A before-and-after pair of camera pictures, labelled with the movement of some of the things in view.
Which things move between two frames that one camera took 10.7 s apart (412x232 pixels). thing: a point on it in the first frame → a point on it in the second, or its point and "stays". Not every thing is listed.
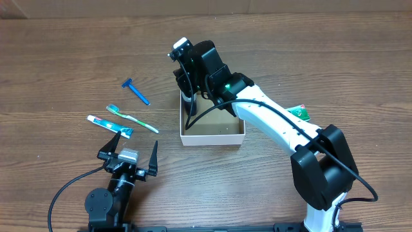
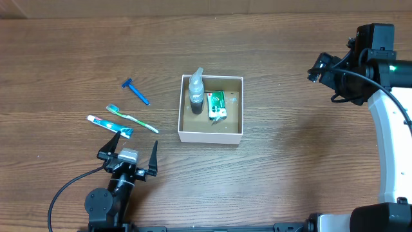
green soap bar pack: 300,111 → 217,106
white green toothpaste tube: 125,131 stays
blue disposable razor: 127,84 stays
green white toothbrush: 114,109 stays
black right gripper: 196,89 → 356,98
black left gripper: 142,174 stays
